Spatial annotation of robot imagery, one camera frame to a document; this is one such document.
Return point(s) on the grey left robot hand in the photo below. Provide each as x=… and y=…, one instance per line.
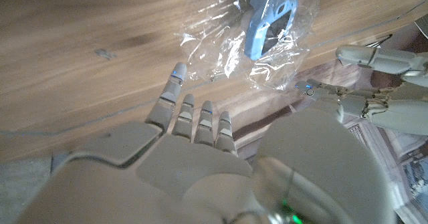
x=378, y=83

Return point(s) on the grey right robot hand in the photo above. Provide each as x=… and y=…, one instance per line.
x=207, y=174

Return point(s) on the small blue toy camera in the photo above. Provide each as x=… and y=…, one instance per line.
x=269, y=23

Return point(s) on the clear cellophane sheet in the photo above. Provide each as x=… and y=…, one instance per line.
x=234, y=43

